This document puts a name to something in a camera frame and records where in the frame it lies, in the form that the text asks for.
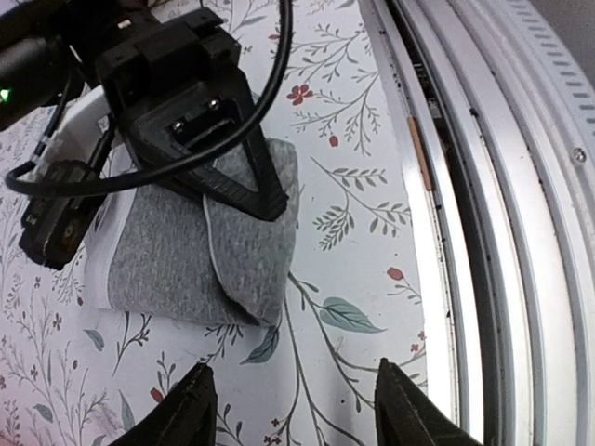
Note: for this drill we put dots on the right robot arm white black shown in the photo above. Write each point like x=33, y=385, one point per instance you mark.
x=48, y=56

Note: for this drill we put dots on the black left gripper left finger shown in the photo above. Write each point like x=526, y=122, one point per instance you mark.
x=186, y=416

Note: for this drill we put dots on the grey boxer underwear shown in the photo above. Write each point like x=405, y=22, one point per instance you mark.
x=152, y=251

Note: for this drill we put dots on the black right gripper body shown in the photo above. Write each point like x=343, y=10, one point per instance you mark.
x=179, y=75

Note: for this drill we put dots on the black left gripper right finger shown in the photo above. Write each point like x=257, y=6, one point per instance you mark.
x=405, y=416

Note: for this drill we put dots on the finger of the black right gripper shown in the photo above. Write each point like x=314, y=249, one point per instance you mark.
x=191, y=119

